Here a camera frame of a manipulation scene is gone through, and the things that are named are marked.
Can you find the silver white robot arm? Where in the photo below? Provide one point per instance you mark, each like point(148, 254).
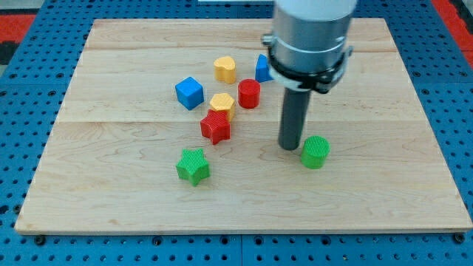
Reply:
point(307, 48)

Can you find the yellow hexagon block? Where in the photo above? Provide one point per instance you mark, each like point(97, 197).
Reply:
point(223, 102)

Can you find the yellow heart block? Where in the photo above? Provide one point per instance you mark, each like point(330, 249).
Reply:
point(225, 69)

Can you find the red star block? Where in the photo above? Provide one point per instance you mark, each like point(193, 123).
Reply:
point(215, 126)

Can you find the red cylinder block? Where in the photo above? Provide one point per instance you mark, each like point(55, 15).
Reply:
point(249, 93)

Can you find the green star block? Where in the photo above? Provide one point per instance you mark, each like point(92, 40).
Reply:
point(193, 166)

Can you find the blue cube block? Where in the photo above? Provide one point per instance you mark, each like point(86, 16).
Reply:
point(189, 93)

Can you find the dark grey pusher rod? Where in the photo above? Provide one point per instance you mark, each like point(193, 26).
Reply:
point(294, 110)

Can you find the blue triangle block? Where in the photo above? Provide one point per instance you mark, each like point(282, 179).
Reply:
point(262, 69)

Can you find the light wooden board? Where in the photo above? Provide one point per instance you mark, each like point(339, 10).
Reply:
point(109, 165)

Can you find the green cylinder block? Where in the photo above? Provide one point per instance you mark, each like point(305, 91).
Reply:
point(315, 151)

